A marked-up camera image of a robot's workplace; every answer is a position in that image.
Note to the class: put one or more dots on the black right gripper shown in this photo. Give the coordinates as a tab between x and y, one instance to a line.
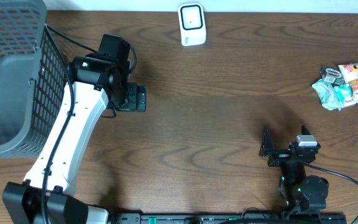
266	149

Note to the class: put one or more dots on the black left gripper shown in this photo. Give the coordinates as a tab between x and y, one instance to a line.
133	105

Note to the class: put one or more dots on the light green pack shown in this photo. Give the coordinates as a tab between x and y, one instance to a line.
327	95

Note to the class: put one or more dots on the small teal tissue pack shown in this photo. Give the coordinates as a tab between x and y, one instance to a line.
344	94

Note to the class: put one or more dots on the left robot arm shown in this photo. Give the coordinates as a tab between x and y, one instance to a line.
96	82

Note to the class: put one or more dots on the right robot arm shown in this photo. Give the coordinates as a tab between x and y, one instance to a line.
304	193

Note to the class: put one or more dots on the white barcode scanner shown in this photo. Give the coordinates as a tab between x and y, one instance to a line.
192	24

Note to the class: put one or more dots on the dark grey plastic basket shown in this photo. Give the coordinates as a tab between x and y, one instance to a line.
32	79

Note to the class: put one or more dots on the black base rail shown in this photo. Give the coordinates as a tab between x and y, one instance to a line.
252	217

